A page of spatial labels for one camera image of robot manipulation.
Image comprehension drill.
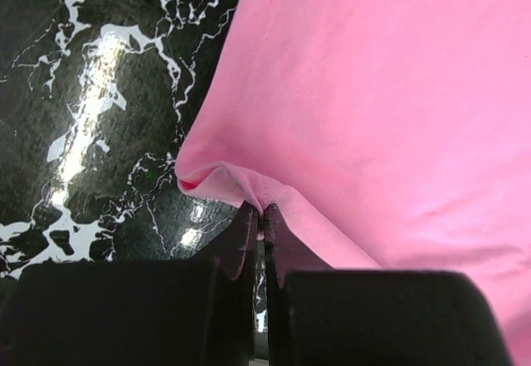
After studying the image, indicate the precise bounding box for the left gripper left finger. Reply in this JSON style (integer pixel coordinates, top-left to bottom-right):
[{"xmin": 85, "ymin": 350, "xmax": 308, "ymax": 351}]
[{"xmin": 1, "ymin": 204, "xmax": 258, "ymax": 365}]

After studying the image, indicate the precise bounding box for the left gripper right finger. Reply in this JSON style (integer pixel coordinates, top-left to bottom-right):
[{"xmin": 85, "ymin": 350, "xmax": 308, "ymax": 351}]
[{"xmin": 264, "ymin": 205, "xmax": 512, "ymax": 365}]

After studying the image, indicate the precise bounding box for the light pink t-shirt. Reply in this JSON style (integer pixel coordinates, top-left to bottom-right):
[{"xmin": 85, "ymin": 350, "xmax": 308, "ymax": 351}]
[{"xmin": 175, "ymin": 0, "xmax": 530, "ymax": 365}]

